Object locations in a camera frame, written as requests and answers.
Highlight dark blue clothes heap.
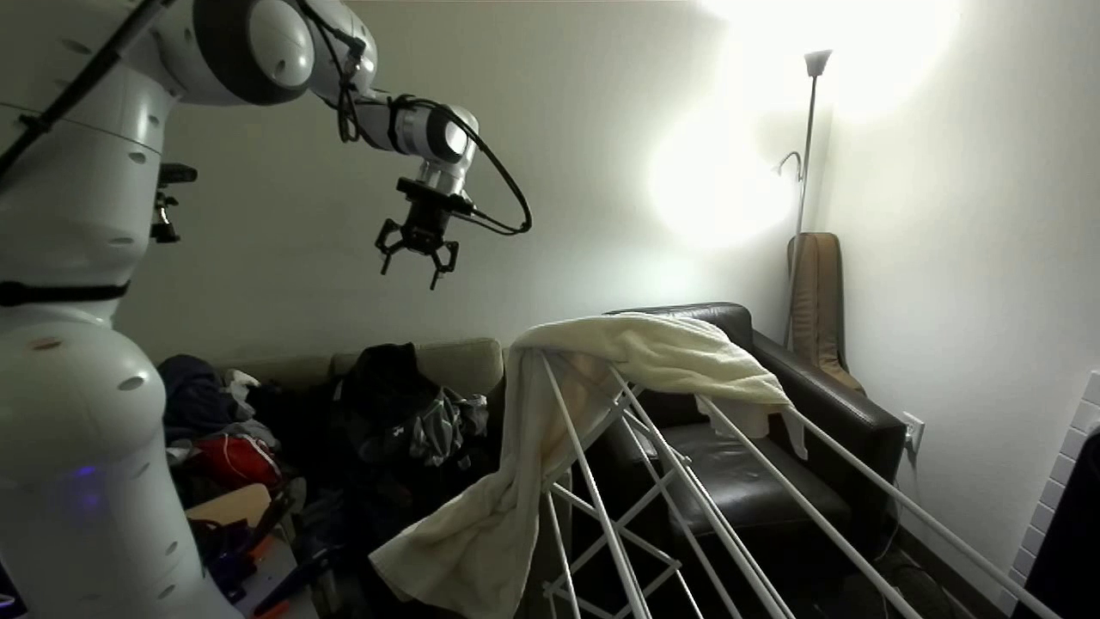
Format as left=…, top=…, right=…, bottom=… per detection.
left=156, top=354, right=248, bottom=448

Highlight black rounded object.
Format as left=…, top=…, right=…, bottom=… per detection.
left=1025, top=424, right=1100, bottom=619

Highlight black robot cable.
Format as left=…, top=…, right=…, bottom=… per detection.
left=300, top=0, right=537, bottom=239

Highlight white floor lamp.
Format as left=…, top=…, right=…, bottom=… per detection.
left=772, top=48, right=834, bottom=239

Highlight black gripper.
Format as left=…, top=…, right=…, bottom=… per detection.
left=373, top=204, right=465, bottom=293

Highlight white metal drying rack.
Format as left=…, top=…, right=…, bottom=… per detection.
left=529, top=346, right=1061, bottom=619

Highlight brown cardboard box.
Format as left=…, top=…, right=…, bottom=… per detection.
left=182, top=479, right=282, bottom=556

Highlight black white patterned cloth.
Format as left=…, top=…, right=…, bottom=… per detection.
left=393, top=388, right=491, bottom=457

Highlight red item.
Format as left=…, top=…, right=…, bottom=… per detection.
left=188, top=425, right=285, bottom=495

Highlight white terry towel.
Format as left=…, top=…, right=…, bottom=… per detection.
left=368, top=314, right=812, bottom=619

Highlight olive green fabric couch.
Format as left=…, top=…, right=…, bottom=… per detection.
left=228, top=332, right=509, bottom=407

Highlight black leather armchair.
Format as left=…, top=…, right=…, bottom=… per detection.
left=606, top=298, right=911, bottom=576

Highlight black camera on stand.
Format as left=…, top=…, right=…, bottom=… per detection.
left=149, top=160, right=198, bottom=246

